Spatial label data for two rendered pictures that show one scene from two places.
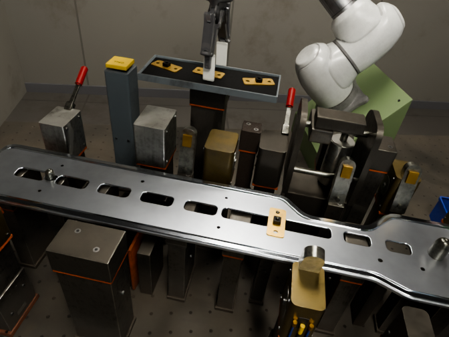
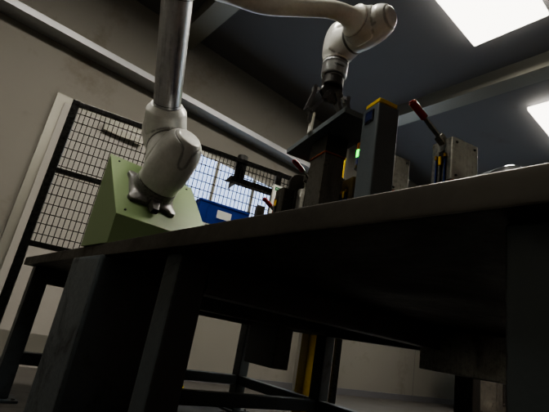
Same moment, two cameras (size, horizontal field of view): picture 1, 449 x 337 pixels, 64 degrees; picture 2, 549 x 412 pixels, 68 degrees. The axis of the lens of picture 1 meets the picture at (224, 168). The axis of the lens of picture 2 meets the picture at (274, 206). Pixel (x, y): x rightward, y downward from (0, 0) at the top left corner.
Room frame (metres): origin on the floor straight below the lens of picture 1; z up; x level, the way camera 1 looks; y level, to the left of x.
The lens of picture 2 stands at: (1.62, 1.06, 0.51)
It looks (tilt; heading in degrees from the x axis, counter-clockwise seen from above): 18 degrees up; 241
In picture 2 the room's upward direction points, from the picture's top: 10 degrees clockwise
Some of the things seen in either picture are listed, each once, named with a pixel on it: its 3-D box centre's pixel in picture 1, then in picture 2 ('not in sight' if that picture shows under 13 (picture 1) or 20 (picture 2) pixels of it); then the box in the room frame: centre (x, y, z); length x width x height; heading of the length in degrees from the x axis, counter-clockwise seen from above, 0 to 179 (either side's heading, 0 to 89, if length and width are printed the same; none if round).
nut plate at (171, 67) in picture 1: (166, 64); not in sight; (0.94, 0.19, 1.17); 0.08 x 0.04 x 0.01; 66
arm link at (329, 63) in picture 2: not in sight; (334, 71); (0.93, 0.06, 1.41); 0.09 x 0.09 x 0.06
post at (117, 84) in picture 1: (126, 134); (373, 185); (0.94, 0.32, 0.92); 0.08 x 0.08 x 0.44; 84
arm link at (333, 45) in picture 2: not in sight; (341, 43); (0.94, 0.08, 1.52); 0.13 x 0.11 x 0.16; 94
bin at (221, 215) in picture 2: not in sight; (218, 219); (0.79, -1.06, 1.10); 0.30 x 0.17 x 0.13; 178
